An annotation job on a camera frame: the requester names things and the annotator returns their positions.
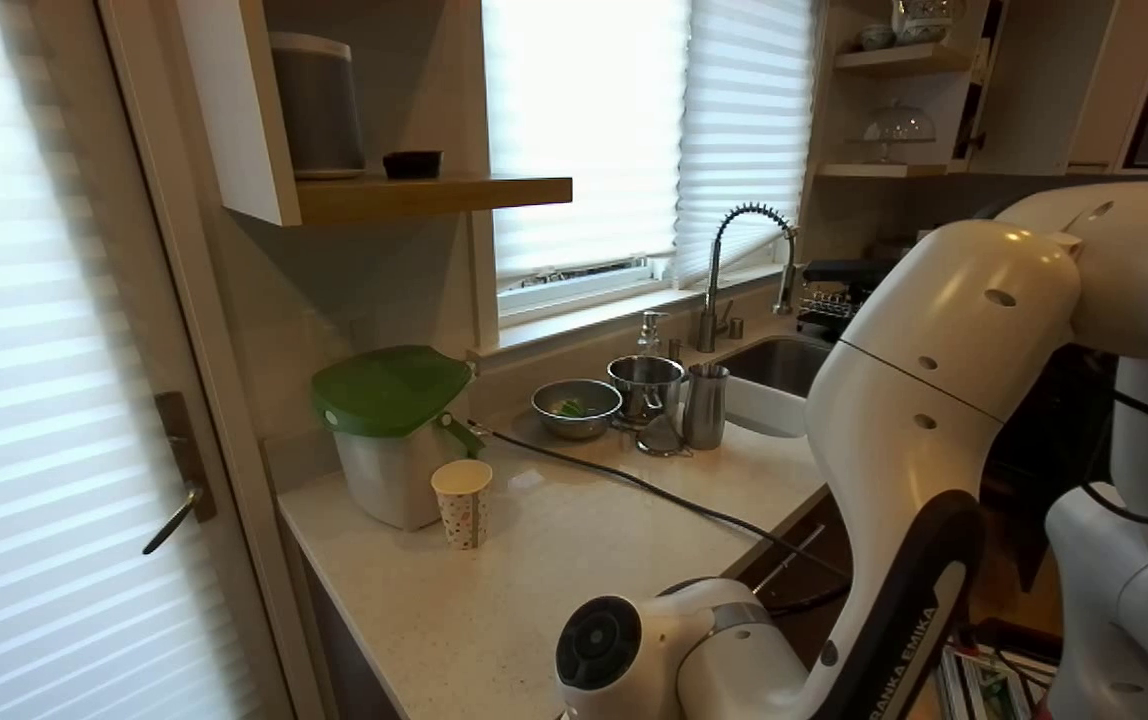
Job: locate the stainless steel pot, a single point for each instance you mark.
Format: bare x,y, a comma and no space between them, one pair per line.
644,383

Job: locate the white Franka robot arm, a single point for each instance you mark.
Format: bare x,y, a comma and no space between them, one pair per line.
946,333

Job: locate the beige paper cup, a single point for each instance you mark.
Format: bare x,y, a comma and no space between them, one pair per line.
460,502

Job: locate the glass dome cover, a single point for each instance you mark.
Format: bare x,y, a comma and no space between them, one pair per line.
897,134

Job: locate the wooden shelf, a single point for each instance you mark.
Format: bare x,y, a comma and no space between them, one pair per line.
439,198

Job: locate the clear soap bottle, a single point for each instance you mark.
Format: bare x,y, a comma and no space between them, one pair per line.
650,333

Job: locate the printed box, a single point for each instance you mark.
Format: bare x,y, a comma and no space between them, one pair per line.
993,683

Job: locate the wooden shelf unit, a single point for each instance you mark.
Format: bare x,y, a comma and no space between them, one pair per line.
864,168

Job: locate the white cabinet side panel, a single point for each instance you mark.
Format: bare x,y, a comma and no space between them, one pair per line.
232,104

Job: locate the white pleated window blind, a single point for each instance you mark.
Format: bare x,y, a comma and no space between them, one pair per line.
746,134

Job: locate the chrome gooseneck faucet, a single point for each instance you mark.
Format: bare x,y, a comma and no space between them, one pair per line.
718,253

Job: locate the white bin with green lid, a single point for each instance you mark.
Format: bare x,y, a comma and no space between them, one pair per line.
387,402

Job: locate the small black bowl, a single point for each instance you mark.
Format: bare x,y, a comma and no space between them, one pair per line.
415,166

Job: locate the kitchen sink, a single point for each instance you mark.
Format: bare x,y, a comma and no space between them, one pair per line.
775,364

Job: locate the stainless steel mug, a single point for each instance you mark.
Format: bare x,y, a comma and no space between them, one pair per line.
700,405

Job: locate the metal bowl with green contents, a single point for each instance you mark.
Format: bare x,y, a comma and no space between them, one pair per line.
574,405

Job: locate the grey canister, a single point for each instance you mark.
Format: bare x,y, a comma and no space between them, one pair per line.
317,104

